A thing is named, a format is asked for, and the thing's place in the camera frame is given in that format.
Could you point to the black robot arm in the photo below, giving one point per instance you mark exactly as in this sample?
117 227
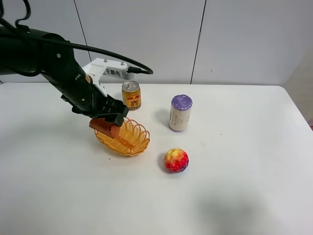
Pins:
36 52

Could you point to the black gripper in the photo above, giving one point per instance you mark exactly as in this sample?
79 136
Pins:
85 99

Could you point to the red yellow toy fruit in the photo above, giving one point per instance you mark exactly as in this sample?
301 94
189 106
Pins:
176 160

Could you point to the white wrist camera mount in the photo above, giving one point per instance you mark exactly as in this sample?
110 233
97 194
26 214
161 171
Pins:
115 69

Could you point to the woven orange plastic basket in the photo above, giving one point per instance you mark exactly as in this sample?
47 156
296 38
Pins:
132 140

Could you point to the brown waffle wedge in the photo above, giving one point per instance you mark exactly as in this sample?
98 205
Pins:
101 125

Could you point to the purple white paper roll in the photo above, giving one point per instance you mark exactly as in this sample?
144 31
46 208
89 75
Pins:
180 112

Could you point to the gold drink can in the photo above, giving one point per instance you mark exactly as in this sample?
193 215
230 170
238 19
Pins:
131 94

